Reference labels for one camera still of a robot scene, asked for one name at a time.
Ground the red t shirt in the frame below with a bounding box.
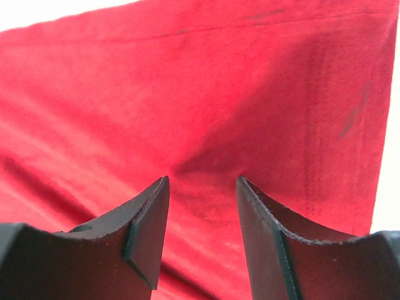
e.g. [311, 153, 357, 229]
[1, 1, 399, 299]

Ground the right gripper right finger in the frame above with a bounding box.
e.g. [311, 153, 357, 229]
[236, 177, 399, 299]

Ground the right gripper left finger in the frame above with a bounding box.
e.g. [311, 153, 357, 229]
[1, 176, 169, 299]

